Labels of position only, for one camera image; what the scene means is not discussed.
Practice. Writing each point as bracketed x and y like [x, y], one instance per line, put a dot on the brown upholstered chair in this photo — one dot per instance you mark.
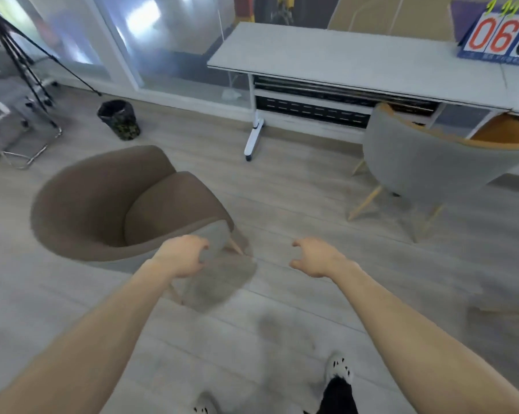
[95, 202]

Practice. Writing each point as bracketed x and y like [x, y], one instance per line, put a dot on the yellow red pillar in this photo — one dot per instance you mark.
[244, 8]

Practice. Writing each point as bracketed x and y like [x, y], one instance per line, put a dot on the white left clog shoe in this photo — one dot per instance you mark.
[205, 405]

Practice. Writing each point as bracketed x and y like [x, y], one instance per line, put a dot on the black trousers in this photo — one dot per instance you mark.
[335, 398]

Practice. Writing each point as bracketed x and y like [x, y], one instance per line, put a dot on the person's left forearm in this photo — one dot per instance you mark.
[82, 340]

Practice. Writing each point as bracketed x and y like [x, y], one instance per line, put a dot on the blue flip scoreboard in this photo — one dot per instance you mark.
[492, 36]

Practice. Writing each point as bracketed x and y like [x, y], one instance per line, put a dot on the person's right hand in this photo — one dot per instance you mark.
[322, 258]

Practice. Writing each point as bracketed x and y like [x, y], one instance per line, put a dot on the black tripod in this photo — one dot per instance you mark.
[13, 47]

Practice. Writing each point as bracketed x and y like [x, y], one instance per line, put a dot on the orange upholstered chair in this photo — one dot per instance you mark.
[414, 159]

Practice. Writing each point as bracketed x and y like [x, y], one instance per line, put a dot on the person's left hand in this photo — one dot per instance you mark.
[179, 256]

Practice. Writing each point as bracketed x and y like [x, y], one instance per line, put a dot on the person's right forearm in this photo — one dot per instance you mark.
[414, 340]

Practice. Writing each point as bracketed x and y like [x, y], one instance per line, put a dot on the black camouflage trash bin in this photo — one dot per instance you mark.
[119, 120]

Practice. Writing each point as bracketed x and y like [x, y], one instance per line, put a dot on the white clog shoe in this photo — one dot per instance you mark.
[339, 366]
[205, 405]

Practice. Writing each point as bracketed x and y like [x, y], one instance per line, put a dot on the white right clog shoe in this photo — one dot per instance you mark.
[339, 366]

